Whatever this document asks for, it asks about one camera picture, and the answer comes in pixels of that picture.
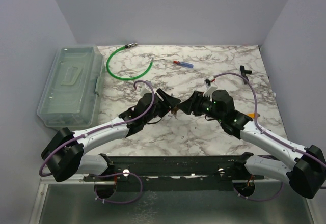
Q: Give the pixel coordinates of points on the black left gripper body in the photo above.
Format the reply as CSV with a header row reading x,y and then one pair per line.
x,y
162,108

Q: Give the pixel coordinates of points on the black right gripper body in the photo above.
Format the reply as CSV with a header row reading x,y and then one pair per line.
x,y
204,105

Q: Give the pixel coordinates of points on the brass padlock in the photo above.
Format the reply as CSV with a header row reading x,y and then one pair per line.
x,y
174,111

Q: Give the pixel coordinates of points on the green cable lock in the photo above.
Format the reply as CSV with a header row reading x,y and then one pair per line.
x,y
122,76

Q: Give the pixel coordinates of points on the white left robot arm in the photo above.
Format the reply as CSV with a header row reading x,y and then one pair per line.
x,y
66,154

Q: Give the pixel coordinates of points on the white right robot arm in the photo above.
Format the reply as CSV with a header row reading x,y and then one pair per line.
x,y
302,168

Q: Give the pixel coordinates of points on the blue red small screwdriver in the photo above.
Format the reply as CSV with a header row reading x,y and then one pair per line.
x,y
183,64

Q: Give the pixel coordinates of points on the yellow utility knife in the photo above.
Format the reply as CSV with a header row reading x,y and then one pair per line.
x,y
253,115

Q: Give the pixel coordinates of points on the black T-shaped tool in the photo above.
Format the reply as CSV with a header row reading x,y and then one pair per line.
x,y
244,73

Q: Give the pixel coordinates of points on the clear plastic storage box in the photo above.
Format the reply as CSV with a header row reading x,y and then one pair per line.
x,y
72,94

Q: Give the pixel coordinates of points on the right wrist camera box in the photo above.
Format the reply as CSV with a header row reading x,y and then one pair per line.
x,y
210,86

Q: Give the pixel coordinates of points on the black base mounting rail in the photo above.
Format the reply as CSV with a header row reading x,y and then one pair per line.
x,y
175,173

